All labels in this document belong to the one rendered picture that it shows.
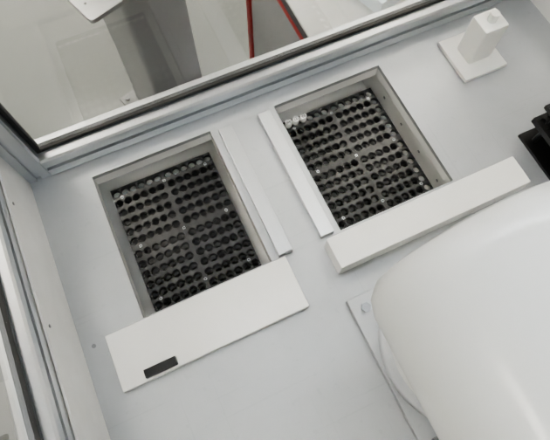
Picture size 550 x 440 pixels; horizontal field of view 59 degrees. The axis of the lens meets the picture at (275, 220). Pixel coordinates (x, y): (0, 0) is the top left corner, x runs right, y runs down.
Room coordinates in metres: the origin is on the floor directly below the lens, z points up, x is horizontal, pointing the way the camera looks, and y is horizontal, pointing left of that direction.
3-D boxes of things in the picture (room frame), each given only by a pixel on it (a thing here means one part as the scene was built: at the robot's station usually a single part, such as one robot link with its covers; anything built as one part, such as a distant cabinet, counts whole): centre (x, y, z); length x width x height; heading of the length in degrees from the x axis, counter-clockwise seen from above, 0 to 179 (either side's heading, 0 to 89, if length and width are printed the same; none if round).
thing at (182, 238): (0.26, 0.15, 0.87); 0.22 x 0.18 x 0.06; 26
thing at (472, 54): (0.57, -0.34, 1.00); 0.09 x 0.08 x 0.10; 26
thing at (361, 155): (0.40, -0.14, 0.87); 0.22 x 0.18 x 0.06; 26
